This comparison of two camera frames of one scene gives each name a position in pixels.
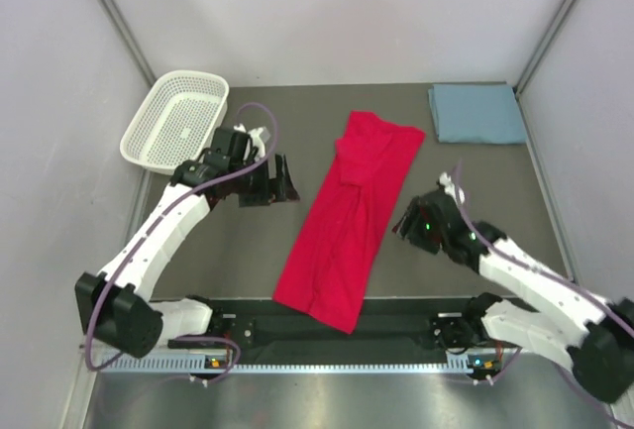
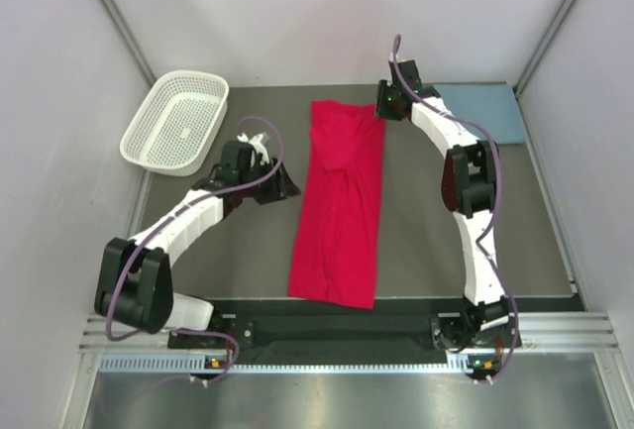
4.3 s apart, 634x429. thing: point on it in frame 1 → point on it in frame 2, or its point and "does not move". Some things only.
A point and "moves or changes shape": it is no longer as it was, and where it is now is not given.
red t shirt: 328,270 moves or changes shape
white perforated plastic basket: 175,120 does not move
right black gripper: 407,228 → 379,112
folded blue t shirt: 477,113 does not move
